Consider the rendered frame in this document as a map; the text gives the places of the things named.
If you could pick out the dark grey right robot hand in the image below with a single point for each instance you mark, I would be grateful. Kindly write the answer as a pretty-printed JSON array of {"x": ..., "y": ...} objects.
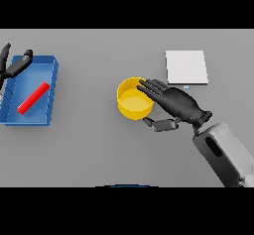
[{"x": 178, "y": 102}]

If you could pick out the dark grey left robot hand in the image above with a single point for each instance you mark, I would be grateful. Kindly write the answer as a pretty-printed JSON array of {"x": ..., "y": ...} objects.
[{"x": 15, "y": 67}]

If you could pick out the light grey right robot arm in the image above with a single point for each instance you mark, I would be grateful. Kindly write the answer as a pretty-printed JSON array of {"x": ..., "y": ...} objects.
[{"x": 225, "y": 155}]

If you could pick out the red beaker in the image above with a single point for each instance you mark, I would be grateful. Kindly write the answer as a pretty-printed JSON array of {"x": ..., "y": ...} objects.
[{"x": 33, "y": 97}]

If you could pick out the pale square measuring scale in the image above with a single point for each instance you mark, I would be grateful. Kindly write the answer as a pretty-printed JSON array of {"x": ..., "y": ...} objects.
[{"x": 186, "y": 67}]

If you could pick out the yellow bowl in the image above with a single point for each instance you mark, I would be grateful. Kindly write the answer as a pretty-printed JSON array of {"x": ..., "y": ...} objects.
[{"x": 134, "y": 100}]

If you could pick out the blue tray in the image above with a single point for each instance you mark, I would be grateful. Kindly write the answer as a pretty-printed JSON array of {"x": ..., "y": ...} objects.
[{"x": 29, "y": 92}]

